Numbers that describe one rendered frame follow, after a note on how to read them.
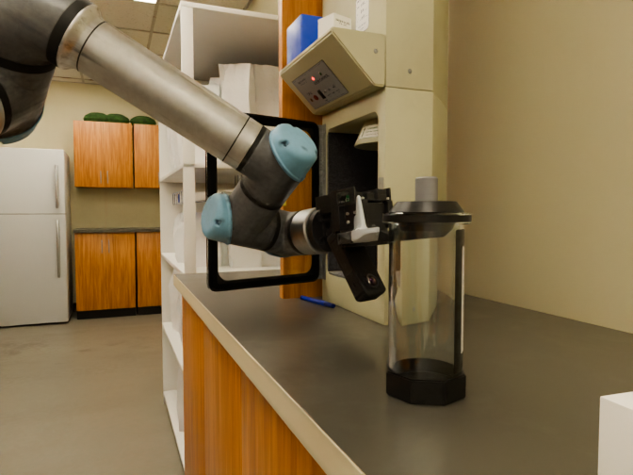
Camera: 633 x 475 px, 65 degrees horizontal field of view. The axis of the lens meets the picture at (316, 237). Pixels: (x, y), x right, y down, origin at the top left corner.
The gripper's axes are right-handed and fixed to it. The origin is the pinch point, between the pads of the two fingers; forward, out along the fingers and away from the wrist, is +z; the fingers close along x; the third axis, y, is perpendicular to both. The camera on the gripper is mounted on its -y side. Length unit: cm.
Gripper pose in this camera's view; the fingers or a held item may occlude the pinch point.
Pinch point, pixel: (424, 233)
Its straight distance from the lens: 64.0
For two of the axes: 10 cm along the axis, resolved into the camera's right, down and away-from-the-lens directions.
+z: 6.0, -0.7, -8.0
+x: 8.0, -0.3, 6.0
